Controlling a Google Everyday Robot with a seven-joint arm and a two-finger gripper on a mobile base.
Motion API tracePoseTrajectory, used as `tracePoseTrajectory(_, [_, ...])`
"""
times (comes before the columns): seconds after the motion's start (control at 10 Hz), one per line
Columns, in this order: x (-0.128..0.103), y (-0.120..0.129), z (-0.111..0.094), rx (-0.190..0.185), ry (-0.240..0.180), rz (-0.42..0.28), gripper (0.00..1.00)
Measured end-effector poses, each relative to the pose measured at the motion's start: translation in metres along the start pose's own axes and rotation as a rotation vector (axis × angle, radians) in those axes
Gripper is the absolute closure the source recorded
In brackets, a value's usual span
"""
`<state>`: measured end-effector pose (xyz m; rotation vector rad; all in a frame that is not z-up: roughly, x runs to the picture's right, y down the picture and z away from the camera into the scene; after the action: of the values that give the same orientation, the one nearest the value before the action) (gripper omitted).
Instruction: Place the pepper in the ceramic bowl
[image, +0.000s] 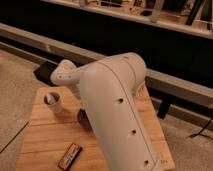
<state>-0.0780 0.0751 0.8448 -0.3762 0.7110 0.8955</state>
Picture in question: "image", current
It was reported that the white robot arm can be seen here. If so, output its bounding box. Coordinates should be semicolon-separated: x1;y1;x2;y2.
50;53;164;171

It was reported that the wooden cutting board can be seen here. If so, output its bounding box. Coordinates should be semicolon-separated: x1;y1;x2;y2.
16;86;175;171

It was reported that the orange black chocolate bar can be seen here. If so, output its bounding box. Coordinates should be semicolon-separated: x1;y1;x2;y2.
58;143;82;171

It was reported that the wooden shelf edge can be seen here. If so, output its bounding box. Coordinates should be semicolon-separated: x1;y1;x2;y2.
42;0;213;40

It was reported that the grey metal rail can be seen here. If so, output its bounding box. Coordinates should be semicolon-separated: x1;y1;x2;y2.
0;23;213;109

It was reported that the black cable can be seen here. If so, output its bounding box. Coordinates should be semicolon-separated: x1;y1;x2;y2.
188;110;213;140

